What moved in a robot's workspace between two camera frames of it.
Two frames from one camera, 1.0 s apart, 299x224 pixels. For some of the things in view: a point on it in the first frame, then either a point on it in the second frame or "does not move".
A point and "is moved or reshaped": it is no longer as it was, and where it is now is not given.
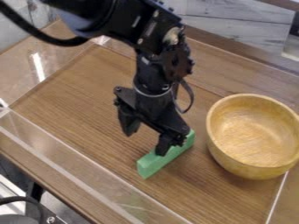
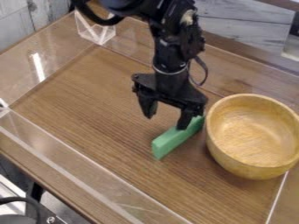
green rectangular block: x=148 y=164 is moved or reshaped
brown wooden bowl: x=252 y=136 does not move
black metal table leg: x=35 y=191 does not move
